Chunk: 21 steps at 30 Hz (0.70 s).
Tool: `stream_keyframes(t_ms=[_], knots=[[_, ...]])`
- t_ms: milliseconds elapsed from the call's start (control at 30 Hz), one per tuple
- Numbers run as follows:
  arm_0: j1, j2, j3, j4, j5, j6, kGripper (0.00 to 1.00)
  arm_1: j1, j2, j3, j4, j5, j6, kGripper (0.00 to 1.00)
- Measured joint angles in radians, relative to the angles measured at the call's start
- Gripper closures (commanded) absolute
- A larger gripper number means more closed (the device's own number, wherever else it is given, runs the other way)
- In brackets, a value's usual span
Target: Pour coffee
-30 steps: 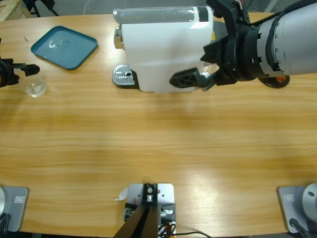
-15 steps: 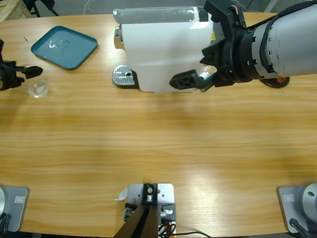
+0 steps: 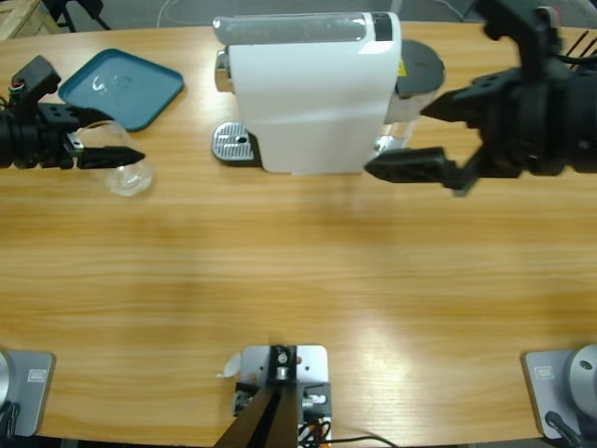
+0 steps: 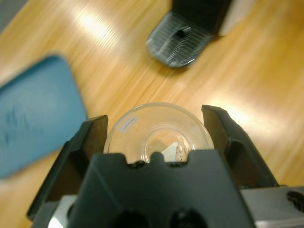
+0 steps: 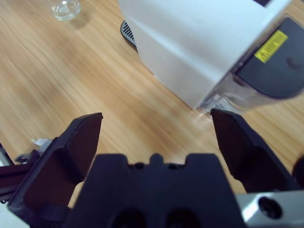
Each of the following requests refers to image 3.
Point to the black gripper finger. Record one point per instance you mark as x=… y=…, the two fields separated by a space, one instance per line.
x=107 y=157
x=476 y=100
x=58 y=114
x=410 y=165

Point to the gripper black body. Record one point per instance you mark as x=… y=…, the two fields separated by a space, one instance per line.
x=550 y=126
x=32 y=142

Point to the clear drinking glass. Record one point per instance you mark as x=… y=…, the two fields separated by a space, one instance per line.
x=130 y=179

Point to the white capsule coffee machine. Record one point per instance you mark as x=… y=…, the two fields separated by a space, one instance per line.
x=303 y=102

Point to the teal square tray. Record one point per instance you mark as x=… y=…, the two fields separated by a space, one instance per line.
x=140 y=93

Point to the light wooden crate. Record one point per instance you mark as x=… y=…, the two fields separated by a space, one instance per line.
x=18 y=18

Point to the white mounting block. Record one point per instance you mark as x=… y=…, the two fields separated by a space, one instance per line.
x=312 y=364

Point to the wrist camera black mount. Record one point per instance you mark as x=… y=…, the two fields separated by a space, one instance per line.
x=522 y=23
x=37 y=77

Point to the black chair frame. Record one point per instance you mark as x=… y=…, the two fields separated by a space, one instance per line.
x=63 y=11

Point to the arm grey base plate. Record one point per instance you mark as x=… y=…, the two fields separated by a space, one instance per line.
x=32 y=396
x=545 y=396

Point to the black camera post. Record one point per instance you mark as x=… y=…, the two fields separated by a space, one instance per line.
x=270 y=420

